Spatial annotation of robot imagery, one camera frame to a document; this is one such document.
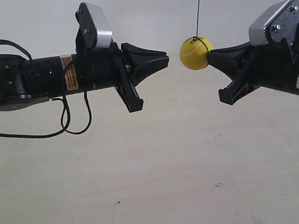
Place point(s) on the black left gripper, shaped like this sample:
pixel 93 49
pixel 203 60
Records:
pixel 105 68

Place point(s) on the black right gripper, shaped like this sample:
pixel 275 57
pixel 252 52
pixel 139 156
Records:
pixel 275 67

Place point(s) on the yellow tennis ball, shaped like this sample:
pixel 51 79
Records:
pixel 193 52

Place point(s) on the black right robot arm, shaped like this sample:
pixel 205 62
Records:
pixel 250 67

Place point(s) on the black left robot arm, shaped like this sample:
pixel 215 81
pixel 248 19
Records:
pixel 24 82

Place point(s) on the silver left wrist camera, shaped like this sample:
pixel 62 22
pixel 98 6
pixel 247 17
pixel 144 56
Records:
pixel 94 30

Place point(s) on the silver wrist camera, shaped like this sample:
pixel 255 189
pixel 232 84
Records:
pixel 94 30
pixel 278 22

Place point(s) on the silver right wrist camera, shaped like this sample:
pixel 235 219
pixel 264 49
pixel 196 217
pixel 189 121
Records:
pixel 278 22

